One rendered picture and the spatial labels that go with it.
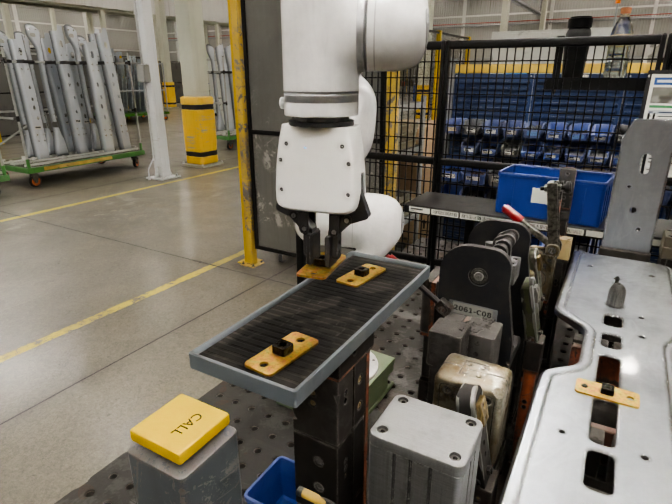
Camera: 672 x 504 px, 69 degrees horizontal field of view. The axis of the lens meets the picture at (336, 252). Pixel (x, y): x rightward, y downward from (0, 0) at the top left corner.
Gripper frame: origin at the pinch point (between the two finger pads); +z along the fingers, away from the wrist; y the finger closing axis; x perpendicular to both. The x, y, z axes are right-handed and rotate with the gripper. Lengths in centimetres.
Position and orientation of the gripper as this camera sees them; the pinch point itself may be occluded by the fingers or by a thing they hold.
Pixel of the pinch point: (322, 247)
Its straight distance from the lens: 61.3
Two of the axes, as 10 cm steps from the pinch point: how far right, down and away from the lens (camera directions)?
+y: 9.4, 1.2, -3.2
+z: 0.0, 9.4, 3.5
